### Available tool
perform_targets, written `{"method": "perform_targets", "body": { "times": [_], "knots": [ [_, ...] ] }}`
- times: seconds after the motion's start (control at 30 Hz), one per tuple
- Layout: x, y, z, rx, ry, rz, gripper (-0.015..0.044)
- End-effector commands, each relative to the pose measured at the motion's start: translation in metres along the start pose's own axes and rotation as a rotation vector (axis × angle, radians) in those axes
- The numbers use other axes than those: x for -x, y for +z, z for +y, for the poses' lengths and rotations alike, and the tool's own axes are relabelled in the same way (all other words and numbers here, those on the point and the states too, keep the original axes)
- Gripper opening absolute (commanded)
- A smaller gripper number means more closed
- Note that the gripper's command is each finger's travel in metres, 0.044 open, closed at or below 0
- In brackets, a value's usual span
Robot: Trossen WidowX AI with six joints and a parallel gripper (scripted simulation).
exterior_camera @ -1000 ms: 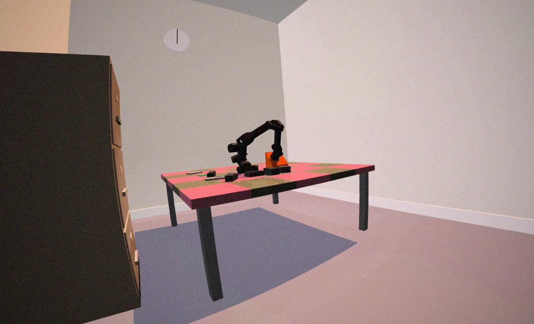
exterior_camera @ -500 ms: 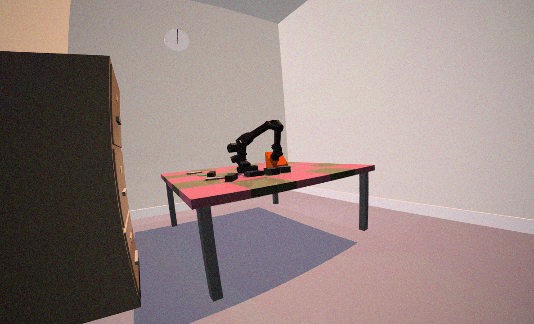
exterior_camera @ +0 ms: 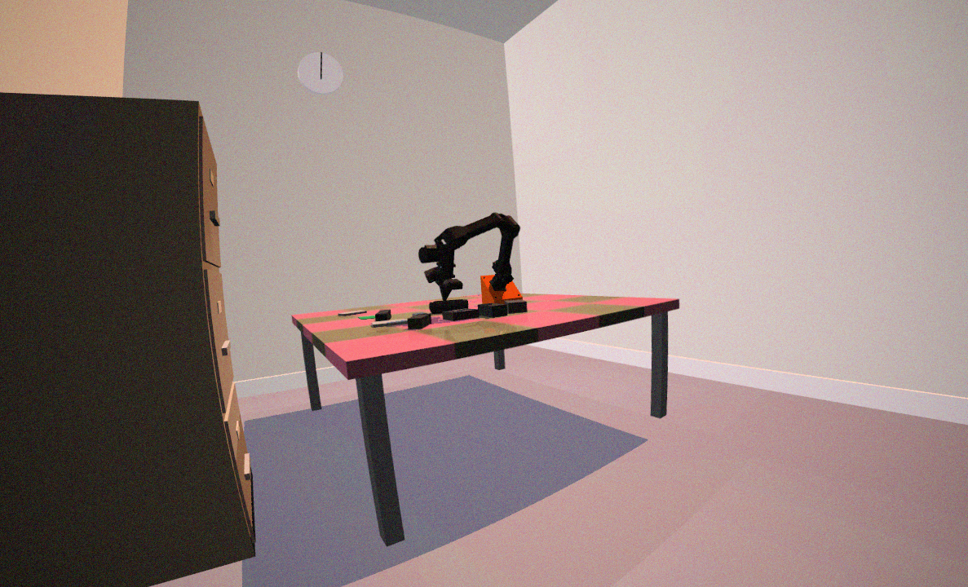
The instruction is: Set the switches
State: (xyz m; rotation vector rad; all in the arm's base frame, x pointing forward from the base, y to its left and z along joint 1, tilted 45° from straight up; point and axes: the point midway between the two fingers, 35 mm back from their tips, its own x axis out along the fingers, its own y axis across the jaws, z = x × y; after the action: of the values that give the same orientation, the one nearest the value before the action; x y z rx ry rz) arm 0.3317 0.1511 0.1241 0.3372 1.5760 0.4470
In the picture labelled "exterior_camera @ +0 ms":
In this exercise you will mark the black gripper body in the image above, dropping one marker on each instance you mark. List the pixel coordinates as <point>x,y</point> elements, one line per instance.
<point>448,282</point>

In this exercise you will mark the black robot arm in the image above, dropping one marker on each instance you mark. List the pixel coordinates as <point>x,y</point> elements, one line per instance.
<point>457,236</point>

